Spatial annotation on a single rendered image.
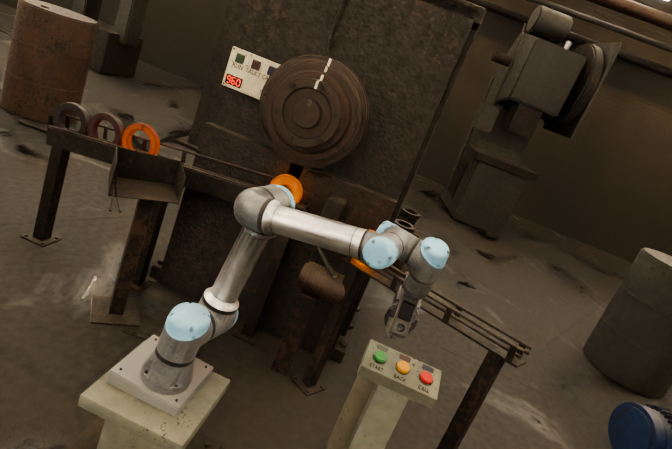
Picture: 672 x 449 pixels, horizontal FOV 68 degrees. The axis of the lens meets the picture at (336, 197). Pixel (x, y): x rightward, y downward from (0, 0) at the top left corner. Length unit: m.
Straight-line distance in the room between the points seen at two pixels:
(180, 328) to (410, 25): 1.50
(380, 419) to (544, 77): 5.08
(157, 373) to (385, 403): 0.67
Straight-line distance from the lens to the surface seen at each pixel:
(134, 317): 2.46
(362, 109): 2.11
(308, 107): 2.06
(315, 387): 2.39
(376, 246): 1.18
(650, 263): 4.04
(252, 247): 1.50
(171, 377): 1.59
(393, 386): 1.60
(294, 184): 2.24
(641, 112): 8.70
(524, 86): 6.18
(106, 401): 1.62
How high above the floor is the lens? 1.40
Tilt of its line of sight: 16 degrees down
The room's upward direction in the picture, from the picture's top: 21 degrees clockwise
